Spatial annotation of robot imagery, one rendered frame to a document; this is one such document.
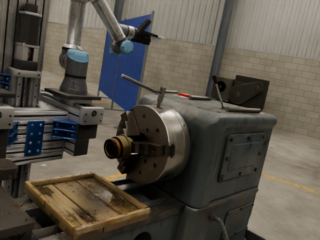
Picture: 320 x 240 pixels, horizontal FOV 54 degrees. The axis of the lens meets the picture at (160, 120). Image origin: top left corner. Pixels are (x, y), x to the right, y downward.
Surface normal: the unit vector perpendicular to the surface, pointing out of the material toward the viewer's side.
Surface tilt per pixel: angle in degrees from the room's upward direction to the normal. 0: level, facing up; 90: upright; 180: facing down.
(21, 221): 0
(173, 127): 50
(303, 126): 90
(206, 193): 89
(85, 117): 90
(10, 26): 90
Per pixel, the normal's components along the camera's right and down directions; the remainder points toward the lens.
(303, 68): -0.50, 0.07
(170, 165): 0.64, 0.45
